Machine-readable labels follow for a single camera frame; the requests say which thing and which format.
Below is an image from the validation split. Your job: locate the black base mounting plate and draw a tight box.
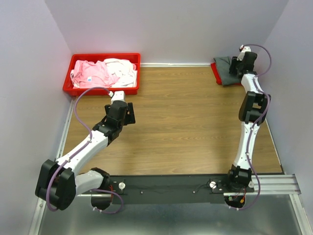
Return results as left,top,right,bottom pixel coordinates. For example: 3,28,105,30
80,173,255,206

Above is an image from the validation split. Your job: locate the aluminium frame rail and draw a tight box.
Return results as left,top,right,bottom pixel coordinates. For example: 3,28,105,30
28,97,305,235

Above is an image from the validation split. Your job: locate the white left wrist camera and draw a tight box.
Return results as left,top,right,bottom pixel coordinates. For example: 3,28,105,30
109,91,125,104

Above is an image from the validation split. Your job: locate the pink t shirt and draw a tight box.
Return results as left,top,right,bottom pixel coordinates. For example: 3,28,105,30
70,60,119,89

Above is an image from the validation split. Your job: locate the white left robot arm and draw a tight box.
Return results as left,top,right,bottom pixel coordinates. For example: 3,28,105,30
35,100,135,211

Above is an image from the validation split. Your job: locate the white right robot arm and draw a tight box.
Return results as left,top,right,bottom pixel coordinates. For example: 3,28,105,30
225,48,270,192

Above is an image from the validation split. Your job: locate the white t shirt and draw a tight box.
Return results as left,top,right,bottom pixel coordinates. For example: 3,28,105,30
104,58,137,88

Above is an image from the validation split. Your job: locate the red plastic bin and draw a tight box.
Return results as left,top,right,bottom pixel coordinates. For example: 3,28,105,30
63,52,141,96

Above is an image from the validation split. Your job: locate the folded red t shirt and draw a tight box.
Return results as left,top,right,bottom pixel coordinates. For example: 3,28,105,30
211,63,241,86

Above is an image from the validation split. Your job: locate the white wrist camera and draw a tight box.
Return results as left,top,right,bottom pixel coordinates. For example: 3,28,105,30
237,45,250,61
109,91,125,104

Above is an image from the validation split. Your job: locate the dark grey t shirt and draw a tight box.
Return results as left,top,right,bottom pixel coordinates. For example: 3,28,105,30
214,56,241,86

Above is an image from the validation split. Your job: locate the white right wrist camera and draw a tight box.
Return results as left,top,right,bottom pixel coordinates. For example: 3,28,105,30
237,45,250,61

